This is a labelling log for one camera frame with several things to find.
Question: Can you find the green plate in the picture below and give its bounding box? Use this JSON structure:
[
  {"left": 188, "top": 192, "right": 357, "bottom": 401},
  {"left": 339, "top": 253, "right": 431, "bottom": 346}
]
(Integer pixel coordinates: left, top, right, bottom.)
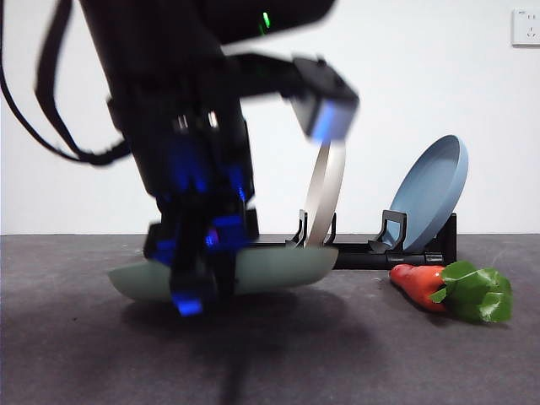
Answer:
[{"left": 107, "top": 246, "right": 339, "bottom": 305}]

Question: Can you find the orange carrot with green leaves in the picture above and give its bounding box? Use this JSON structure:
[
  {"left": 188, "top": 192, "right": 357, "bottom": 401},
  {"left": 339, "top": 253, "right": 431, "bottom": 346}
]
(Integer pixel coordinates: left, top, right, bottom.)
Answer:
[{"left": 388, "top": 260, "right": 514, "bottom": 325}]

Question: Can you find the beige plate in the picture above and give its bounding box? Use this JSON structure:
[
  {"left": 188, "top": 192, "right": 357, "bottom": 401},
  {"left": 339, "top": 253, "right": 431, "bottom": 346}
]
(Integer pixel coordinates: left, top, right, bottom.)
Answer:
[{"left": 303, "top": 139, "right": 348, "bottom": 251}]

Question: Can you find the black plate rack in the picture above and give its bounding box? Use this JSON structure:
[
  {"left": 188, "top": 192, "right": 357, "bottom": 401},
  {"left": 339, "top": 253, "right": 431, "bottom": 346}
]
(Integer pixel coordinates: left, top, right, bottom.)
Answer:
[{"left": 251, "top": 209, "right": 458, "bottom": 272}]

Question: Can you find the blue plate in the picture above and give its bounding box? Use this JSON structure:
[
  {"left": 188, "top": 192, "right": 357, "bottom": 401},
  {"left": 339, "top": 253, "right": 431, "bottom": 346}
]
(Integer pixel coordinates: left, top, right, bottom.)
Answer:
[{"left": 387, "top": 134, "right": 469, "bottom": 253}]

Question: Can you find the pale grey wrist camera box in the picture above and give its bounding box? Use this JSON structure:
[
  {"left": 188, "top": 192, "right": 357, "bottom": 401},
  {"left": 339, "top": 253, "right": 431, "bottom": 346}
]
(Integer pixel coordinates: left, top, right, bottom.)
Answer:
[{"left": 290, "top": 57, "right": 361, "bottom": 143}]

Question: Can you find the thin black cable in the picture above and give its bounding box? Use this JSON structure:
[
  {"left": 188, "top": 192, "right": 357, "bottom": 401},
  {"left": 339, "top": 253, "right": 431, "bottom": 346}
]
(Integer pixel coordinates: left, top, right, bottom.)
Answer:
[{"left": 0, "top": 0, "right": 106, "bottom": 166}]

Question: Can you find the broad black cable sleeve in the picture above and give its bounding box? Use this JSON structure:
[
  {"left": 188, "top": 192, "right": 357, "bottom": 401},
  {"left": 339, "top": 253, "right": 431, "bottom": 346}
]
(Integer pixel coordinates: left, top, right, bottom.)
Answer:
[{"left": 34, "top": 0, "right": 132, "bottom": 167}]

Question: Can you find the white wall socket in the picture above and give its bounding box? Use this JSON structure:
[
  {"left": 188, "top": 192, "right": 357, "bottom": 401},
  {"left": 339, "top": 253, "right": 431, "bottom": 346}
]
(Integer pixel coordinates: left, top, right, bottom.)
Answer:
[{"left": 510, "top": 8, "right": 540, "bottom": 47}]

